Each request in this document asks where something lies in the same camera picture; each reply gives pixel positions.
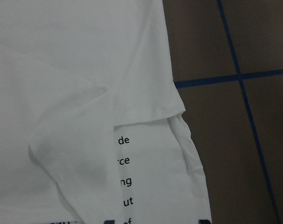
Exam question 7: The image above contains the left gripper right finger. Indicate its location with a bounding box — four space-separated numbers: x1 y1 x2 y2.
199 219 211 224

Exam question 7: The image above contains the white long-sleeve printed shirt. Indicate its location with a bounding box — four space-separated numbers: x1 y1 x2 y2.
0 0 212 224

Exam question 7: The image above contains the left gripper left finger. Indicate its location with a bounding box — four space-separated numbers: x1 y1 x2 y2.
104 220 115 224

